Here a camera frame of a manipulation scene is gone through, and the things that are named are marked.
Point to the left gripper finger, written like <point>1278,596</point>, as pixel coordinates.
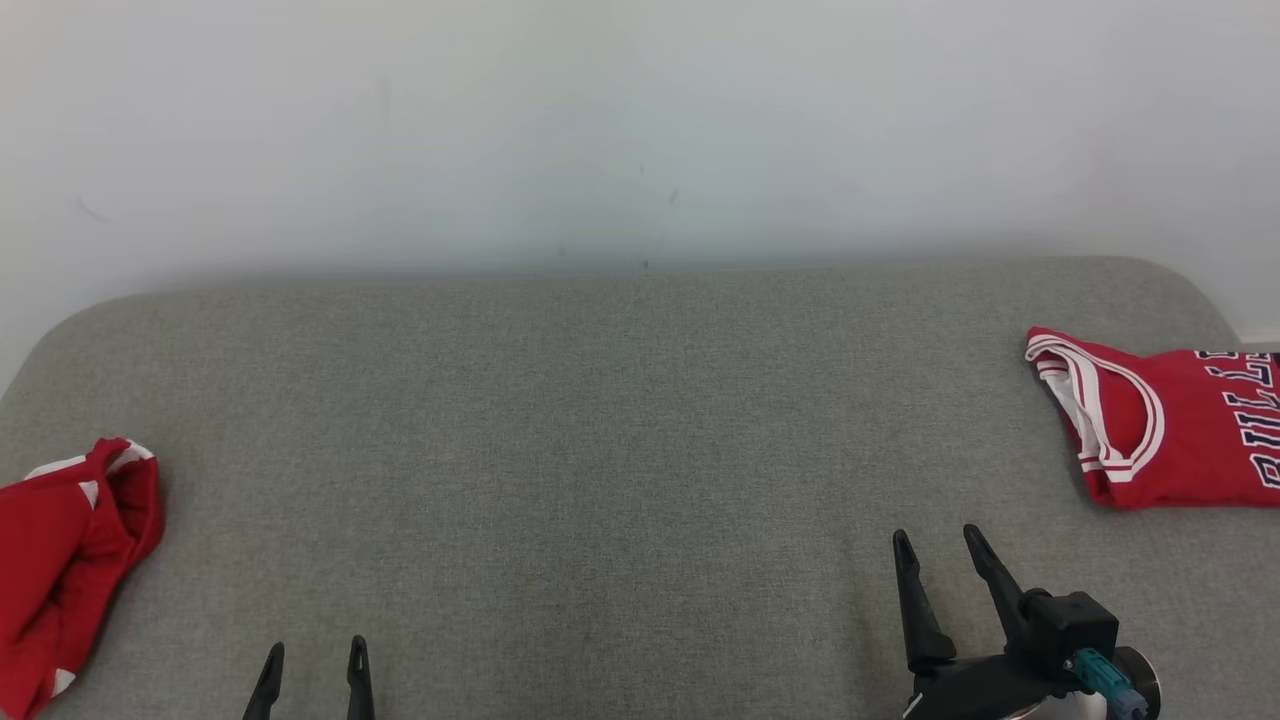
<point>268,690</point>
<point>360,690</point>

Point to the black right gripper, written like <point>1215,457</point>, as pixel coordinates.
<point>970,695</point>

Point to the red shorts with white trim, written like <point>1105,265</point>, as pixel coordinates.
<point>60,560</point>

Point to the red jersey with white sleeves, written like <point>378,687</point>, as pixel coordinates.
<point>1200,430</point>

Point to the grey fabric sofa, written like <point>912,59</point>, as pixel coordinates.
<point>600,450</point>

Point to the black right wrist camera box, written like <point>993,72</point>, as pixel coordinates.
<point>1070,630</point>

